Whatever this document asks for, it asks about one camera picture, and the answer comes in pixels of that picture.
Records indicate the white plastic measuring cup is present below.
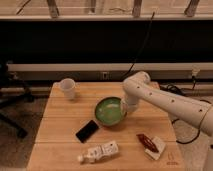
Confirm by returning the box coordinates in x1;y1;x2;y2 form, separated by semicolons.
59;78;75;100

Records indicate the black office chair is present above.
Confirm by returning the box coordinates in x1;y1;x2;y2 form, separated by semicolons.
0;62;34;138

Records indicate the black hanging cable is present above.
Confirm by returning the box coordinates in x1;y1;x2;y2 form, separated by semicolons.
120;11;156;81

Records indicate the white wall outlet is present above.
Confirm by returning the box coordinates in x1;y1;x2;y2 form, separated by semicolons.
101;72;109;80

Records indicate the white wall plug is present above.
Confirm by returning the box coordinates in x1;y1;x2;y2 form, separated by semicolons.
191;68;200;77

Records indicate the green ceramic bowl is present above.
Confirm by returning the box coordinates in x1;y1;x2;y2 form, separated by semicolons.
95;97;126;127

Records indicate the red chili pepper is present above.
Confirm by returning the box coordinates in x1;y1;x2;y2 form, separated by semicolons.
137;134;159;153

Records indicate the white plastic bottle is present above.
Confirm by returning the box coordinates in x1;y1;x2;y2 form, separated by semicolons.
77;141;119;163

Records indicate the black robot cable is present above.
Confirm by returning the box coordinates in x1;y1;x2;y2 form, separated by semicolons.
159;83;213;145

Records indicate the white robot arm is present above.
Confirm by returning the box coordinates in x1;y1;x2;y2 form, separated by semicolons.
121;71;213;171

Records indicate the black smartphone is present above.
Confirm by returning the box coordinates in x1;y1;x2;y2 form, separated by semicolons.
76;120;99;143

